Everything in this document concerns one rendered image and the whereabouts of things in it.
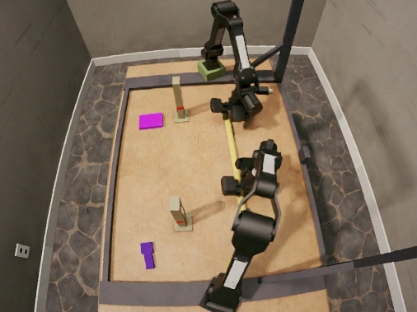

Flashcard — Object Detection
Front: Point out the long yellow rail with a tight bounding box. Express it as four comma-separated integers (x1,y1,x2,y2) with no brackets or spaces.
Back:
224,111,250,212

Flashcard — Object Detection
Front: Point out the purple rectangular block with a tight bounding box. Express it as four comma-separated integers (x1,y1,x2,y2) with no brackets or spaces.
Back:
138,113,163,130

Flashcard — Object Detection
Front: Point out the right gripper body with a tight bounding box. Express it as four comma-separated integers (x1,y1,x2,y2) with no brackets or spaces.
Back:
209,93,242,113

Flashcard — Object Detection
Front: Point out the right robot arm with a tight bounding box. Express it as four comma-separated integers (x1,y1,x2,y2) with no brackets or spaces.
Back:
200,0,263,123

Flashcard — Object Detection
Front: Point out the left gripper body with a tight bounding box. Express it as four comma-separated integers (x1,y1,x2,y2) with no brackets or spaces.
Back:
220,169,254,196

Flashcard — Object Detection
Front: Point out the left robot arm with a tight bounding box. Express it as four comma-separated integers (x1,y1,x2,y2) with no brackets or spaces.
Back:
204,139,283,312

